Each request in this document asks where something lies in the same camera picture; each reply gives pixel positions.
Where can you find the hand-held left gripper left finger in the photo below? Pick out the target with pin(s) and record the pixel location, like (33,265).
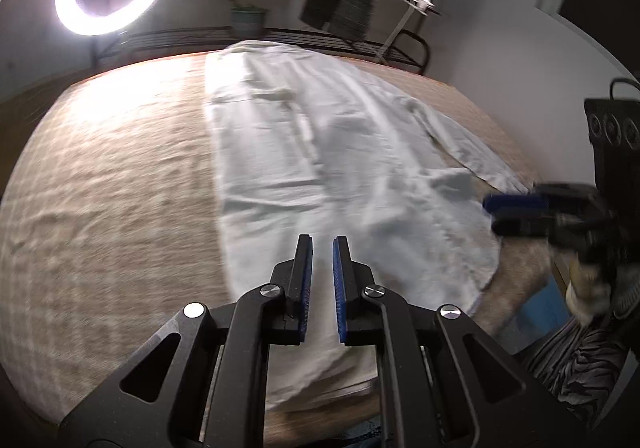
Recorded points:
(305,288)

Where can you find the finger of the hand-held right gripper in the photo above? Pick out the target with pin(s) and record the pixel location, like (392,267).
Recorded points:
(510,202)
(520,226)

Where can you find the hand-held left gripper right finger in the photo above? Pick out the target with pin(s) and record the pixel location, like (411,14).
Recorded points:
(341,288)

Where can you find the white garment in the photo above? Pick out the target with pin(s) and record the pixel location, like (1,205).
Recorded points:
(300,153)

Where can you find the person's right hand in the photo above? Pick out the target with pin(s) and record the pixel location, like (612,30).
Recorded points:
(590,295)

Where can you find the blue cloth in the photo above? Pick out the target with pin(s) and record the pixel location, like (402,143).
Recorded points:
(542,305)

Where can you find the grey striped clothing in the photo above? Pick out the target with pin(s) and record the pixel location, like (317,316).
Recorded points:
(575,368)

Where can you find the tan plaid blanket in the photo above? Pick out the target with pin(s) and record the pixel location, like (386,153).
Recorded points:
(100,203)

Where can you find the green plant pot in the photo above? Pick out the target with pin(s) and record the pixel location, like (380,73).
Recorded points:
(247,20)

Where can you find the black metal rack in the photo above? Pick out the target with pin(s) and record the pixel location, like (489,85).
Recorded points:
(160,39)

